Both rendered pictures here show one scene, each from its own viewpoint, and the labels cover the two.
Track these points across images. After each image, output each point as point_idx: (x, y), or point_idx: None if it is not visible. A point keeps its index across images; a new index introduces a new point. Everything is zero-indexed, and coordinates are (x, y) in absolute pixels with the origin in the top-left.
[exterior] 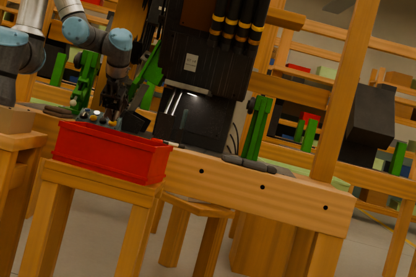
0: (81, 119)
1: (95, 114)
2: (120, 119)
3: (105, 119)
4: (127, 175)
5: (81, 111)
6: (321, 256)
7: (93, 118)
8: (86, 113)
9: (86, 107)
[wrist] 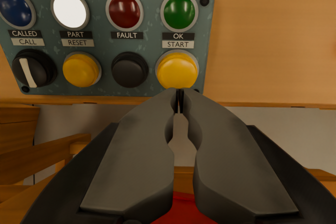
0: (40, 87)
1: (72, 29)
2: (207, 19)
3: (138, 69)
4: None
5: (1, 35)
6: None
7: (84, 86)
8: (33, 39)
9: None
